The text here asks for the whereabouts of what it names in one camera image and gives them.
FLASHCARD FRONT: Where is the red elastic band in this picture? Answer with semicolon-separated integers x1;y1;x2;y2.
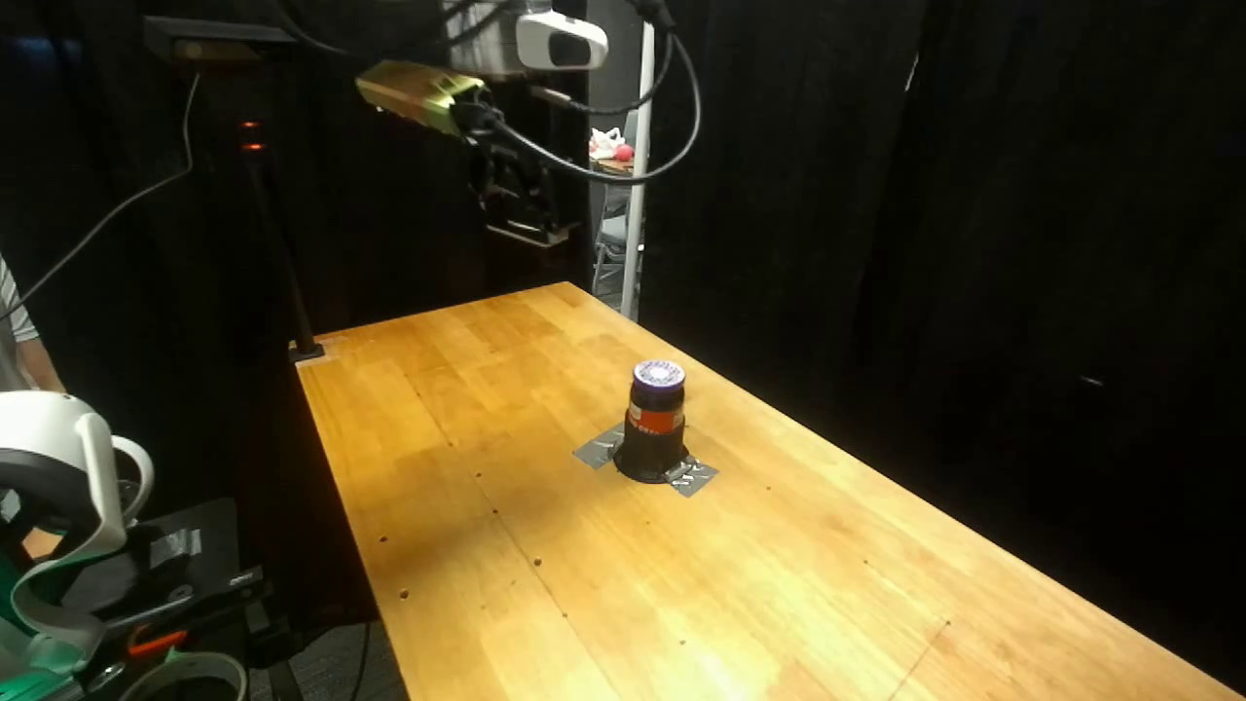
625;405;691;441

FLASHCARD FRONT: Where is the black camera tripod stand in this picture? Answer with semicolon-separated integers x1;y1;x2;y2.
138;12;333;361

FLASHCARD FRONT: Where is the thin white cable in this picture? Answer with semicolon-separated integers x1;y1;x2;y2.
0;71;205;321

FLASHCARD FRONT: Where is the black equipment case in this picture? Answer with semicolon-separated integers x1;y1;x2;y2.
52;496;279;701

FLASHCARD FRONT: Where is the grey square base plate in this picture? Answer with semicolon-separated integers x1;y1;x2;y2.
574;424;719;502

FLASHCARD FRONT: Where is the orange handled tool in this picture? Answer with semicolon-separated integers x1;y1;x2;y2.
122;624;195;664

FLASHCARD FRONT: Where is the metal frame post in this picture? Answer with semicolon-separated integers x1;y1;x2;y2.
583;0;664;322

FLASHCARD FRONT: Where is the red and white object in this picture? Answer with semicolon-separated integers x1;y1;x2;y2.
583;126;639;181

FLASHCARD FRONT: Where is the gray tape roll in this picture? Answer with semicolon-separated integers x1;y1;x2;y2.
118;646;255;701

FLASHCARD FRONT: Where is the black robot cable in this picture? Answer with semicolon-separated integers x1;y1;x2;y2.
457;0;709;186

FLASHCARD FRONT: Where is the white VR headset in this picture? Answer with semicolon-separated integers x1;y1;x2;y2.
0;386;159;653

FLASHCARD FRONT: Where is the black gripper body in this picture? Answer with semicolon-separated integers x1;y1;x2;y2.
469;120;583;220

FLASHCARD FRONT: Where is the person forearm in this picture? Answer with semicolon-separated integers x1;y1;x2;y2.
0;255;67;396

